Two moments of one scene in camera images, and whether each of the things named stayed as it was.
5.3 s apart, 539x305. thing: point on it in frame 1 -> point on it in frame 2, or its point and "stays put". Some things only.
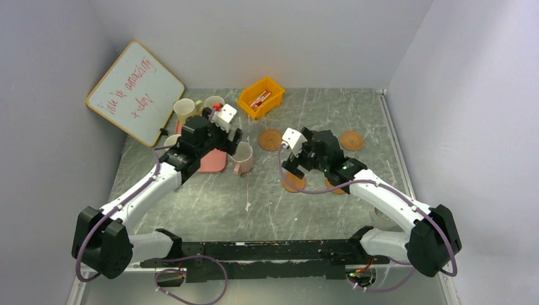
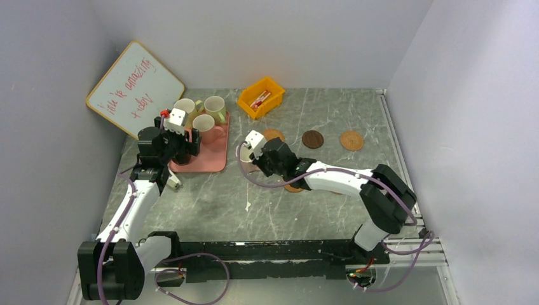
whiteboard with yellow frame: x=137 y=94 stays put
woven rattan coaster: x=270 y=139 stays put
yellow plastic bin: x=261 y=97 stays put
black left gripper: x=225 y=145 -> x=186 y=147
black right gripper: x=305 y=146 -> x=259 y=162
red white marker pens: x=259 y=101 stays put
